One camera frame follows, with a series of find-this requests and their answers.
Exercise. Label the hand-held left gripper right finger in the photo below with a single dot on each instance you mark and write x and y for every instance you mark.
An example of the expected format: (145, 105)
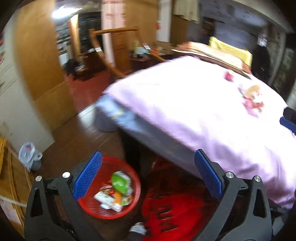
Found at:
(208, 173)

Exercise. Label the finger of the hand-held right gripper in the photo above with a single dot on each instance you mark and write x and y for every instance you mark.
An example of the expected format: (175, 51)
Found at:
(288, 124)

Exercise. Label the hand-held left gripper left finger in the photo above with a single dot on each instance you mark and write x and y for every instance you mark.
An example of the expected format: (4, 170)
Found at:
(89, 173)

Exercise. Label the red white long box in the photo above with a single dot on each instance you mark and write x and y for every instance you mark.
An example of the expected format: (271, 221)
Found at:
(104, 197)

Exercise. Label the green drink carton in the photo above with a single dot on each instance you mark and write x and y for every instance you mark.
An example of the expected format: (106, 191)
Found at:
(120, 183)

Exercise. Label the orange box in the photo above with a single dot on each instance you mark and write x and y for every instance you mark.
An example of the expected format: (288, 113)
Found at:
(123, 198)

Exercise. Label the red plastic basket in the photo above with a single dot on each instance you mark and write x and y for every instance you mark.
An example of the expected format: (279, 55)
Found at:
(134, 183)

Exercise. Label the red rug with dark letters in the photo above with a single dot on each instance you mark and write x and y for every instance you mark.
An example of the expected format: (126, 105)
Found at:
(185, 208)

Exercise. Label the purple blanket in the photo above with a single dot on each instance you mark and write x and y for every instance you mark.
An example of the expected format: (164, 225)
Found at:
(196, 120)

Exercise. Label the white plastic bag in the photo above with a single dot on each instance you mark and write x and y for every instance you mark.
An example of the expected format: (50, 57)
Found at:
(29, 155)

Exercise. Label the black hanging coat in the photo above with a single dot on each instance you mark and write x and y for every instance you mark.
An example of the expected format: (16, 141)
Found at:
(261, 62)

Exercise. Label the white dark shoe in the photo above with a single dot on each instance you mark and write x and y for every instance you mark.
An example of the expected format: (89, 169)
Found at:
(138, 229)

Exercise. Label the yellow chair cover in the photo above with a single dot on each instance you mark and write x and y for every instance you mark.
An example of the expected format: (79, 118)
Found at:
(231, 49)

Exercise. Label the brown floral pillow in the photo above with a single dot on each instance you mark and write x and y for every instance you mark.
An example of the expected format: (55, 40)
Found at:
(203, 52)

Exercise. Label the curved wooden armchair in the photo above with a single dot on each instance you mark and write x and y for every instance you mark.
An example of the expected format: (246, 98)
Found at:
(108, 58)

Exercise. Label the large wooden door panel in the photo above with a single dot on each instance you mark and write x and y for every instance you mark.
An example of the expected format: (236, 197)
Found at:
(41, 58)

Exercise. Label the wooden side table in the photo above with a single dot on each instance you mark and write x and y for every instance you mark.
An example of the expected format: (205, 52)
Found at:
(143, 58)

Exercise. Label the dark glass cabinet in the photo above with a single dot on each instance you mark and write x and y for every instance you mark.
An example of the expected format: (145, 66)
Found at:
(89, 32)

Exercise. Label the white red floral curtain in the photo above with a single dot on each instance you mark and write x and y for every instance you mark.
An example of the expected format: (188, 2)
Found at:
(113, 30)

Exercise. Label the beige hanging jacket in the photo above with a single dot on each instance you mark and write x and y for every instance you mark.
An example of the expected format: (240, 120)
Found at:
(186, 9)

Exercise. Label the narrow wooden door panel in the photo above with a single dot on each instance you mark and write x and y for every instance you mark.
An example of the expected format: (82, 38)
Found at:
(141, 18)

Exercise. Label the bright ceiling lamp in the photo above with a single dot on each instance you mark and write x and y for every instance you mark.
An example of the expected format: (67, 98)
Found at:
(64, 11)

